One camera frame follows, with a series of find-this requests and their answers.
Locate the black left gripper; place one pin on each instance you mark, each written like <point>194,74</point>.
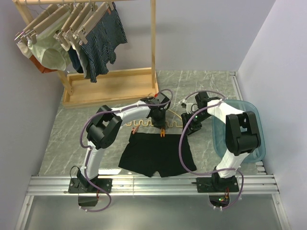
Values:
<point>161,123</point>

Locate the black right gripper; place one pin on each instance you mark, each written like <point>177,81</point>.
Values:
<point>192,128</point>

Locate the orange clothes peg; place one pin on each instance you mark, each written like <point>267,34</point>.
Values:
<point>162,133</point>

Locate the pink clothes peg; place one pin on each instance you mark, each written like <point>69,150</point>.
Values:
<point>134,130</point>

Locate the black boxer underwear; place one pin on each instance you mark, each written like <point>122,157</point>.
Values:
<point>149,153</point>

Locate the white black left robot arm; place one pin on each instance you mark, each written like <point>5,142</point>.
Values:
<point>102,130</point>

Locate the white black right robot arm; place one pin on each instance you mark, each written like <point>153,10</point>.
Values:
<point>242,137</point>

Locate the navy striped boxer underwear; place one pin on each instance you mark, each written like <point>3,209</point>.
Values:
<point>102,40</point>

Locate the dark blue underwear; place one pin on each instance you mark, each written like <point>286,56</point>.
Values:
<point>75,60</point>

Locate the beige clip hanger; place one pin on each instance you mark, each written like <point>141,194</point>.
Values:
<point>92,15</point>

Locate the light green underwear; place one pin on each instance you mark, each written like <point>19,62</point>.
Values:
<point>47,50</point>

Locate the orange underwear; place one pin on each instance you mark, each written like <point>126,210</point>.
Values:
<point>39,66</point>

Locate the translucent blue plastic bin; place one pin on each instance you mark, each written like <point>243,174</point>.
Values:
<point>219,132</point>

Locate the wooden clothes rack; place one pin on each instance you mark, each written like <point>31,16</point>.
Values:
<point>116,86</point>

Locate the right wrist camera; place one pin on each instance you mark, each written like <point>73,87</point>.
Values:
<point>190,107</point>

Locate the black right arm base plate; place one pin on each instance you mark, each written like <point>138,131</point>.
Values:
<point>210,185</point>

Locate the aluminium mounting rail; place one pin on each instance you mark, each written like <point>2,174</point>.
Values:
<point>138,185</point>

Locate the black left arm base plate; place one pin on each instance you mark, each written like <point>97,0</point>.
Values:
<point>76,187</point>

